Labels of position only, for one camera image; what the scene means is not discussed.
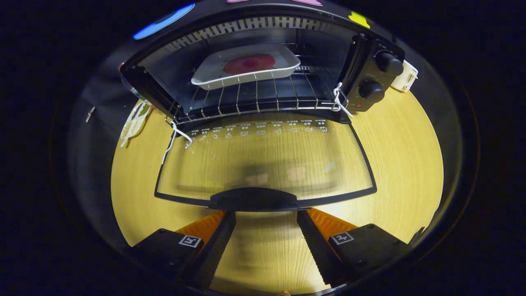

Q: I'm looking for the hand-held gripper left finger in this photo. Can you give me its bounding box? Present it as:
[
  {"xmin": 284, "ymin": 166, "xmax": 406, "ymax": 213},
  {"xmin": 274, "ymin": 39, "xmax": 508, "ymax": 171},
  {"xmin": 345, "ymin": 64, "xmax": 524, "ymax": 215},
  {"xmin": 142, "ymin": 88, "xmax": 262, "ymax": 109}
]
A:
[{"xmin": 127, "ymin": 210, "xmax": 237, "ymax": 290}]

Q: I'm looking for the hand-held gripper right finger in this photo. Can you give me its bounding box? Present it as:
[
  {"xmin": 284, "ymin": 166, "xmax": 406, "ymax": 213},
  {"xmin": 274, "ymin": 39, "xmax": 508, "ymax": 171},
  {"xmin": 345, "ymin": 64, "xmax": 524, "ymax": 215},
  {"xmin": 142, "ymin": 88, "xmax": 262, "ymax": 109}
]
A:
[{"xmin": 297, "ymin": 208, "xmax": 411, "ymax": 288}]

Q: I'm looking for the glass toaster oven door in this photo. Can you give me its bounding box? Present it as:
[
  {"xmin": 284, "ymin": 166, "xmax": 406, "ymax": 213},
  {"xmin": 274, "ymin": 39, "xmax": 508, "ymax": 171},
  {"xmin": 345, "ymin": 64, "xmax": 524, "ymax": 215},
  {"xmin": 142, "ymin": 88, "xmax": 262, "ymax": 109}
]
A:
[{"xmin": 154, "ymin": 113, "xmax": 378, "ymax": 212}]

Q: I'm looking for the white square plate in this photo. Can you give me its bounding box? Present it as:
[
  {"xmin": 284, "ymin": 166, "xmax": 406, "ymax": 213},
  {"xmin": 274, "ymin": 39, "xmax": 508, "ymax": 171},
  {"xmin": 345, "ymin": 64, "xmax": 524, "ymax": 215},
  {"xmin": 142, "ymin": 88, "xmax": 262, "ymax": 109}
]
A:
[{"xmin": 191, "ymin": 43, "xmax": 301, "ymax": 91}]

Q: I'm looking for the pink ham slice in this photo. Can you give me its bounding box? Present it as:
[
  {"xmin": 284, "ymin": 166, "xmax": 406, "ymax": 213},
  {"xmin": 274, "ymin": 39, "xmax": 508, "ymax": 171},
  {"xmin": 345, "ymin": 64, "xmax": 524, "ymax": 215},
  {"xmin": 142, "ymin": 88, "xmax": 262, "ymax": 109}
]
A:
[{"xmin": 223, "ymin": 53, "xmax": 276, "ymax": 75}]

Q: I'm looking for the black toaster oven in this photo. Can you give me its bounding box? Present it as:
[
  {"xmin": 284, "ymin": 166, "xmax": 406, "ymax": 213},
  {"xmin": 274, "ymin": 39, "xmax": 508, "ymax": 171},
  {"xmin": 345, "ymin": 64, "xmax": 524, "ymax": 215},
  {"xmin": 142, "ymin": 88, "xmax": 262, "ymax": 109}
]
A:
[{"xmin": 119, "ymin": 4, "xmax": 405, "ymax": 212}]

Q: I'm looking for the black oven knob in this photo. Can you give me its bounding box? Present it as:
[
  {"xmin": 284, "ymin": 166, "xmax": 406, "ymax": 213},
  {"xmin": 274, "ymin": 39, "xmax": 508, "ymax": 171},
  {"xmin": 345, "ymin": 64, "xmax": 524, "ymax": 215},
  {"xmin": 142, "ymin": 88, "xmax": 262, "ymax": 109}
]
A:
[
  {"xmin": 375, "ymin": 51, "xmax": 404, "ymax": 76},
  {"xmin": 358, "ymin": 79, "xmax": 385, "ymax": 102}
]

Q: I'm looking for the white bread toaster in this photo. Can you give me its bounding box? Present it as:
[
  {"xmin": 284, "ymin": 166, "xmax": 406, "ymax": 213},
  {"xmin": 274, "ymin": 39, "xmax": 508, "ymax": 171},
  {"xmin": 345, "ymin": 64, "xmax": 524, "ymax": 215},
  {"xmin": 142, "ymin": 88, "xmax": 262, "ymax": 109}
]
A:
[{"xmin": 390, "ymin": 60, "xmax": 419, "ymax": 92}]

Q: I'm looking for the patterned white cloth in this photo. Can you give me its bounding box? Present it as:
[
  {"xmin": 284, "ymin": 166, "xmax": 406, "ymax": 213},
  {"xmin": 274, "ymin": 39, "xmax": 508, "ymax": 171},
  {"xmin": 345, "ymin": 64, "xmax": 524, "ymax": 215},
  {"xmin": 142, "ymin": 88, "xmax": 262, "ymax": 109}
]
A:
[{"xmin": 120, "ymin": 101, "xmax": 155, "ymax": 148}]

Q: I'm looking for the white cable tie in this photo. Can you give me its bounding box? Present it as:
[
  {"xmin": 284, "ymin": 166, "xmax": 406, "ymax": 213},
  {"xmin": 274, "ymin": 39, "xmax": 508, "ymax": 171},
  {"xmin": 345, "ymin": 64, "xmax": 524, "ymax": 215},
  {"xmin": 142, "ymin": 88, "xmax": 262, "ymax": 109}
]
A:
[
  {"xmin": 333, "ymin": 82, "xmax": 354, "ymax": 118},
  {"xmin": 162, "ymin": 119, "xmax": 193, "ymax": 165}
]

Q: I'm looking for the metal oven wire rack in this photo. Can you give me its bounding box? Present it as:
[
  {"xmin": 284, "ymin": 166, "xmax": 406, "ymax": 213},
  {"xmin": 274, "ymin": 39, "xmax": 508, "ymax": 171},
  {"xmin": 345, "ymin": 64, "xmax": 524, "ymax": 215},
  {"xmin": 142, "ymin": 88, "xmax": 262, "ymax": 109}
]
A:
[{"xmin": 175, "ymin": 66, "xmax": 344, "ymax": 124}]

